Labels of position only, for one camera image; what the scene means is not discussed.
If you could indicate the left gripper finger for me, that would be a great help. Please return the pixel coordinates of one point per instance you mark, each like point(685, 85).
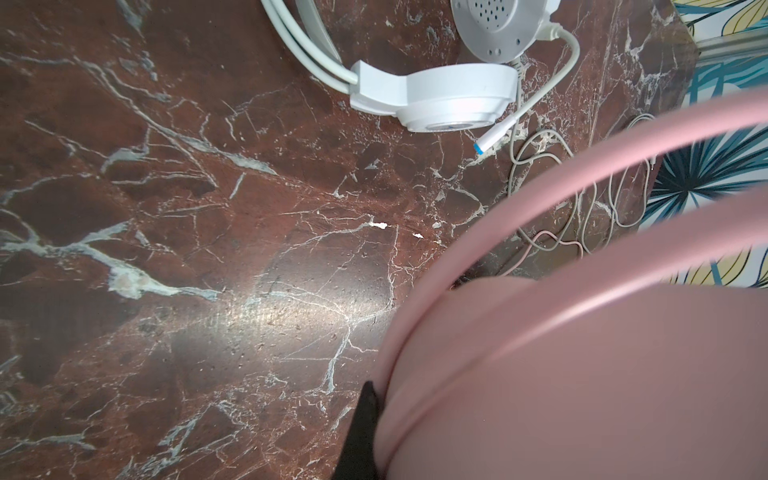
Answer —
point(356, 460)

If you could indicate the pink cat-ear headphones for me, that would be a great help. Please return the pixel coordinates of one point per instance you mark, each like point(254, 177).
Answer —
point(603, 369)

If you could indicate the white headphones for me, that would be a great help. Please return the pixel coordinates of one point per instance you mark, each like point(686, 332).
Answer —
point(448, 98)

